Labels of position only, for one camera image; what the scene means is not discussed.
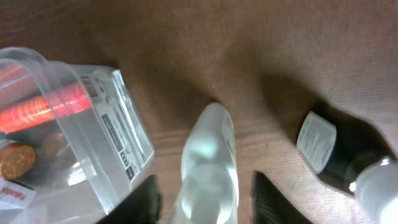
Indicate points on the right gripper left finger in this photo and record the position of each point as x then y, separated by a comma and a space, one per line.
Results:
142, 206

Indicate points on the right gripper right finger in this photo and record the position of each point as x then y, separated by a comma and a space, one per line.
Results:
270, 206

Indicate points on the clear plastic container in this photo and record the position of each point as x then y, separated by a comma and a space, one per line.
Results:
109, 149

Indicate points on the white green medicine box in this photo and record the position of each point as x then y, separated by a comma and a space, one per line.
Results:
15, 196

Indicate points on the orange tablet tube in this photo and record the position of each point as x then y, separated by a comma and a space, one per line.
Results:
70, 99

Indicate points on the black bottle white cap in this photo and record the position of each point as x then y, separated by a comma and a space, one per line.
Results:
352, 156

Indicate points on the white spray bottle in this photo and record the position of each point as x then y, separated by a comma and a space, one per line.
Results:
210, 191

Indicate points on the small amber jar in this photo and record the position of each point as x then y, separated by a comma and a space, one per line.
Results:
18, 158

